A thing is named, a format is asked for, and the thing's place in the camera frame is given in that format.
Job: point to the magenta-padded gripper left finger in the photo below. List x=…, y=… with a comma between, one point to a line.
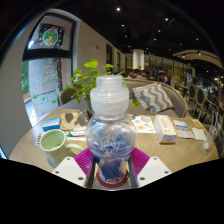
x=71, y=170

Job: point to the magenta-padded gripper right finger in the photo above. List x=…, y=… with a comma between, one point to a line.
x=150, y=168

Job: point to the clear blue-label drink bottle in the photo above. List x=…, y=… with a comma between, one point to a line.
x=110, y=133

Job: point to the flat round red coaster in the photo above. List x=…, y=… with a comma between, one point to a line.
x=100, y=183

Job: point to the pale green mug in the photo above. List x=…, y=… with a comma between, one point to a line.
x=53, y=143

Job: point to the white green ointment tube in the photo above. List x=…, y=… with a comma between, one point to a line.
x=76, y=132

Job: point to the orange white medicine box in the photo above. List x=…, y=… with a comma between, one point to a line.
x=165, y=129

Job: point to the printed white leaflet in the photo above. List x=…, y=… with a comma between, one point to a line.
x=143, y=124

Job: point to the flat blue white box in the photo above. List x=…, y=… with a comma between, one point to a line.
x=51, y=124

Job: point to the white blue-striped packet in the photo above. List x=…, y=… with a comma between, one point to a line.
x=180, y=124

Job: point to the white paper napkin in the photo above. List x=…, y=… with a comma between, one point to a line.
x=199, y=134

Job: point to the clear plastic cup with straw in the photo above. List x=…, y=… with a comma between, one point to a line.
x=208, y=141

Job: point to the small yellow card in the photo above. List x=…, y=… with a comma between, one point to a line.
x=197, y=123

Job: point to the grey curved sofa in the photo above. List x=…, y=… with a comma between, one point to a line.
x=178, y=100

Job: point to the group of round-back chairs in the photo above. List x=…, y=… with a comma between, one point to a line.
x=200, y=100

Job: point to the green potted plant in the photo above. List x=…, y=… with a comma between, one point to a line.
x=85, y=80

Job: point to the person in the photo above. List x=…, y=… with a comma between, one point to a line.
x=145, y=74
x=135, y=74
x=162, y=77

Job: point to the christmas tree window decal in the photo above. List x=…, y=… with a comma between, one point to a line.
x=49, y=76

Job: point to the dark-framed window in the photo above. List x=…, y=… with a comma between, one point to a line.
x=46, y=76

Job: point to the white round column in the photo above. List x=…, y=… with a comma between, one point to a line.
x=138, y=59

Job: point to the round wreath window decal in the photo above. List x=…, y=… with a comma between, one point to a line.
x=50, y=36

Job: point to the group of ceiling lights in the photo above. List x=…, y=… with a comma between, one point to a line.
x=166, y=19

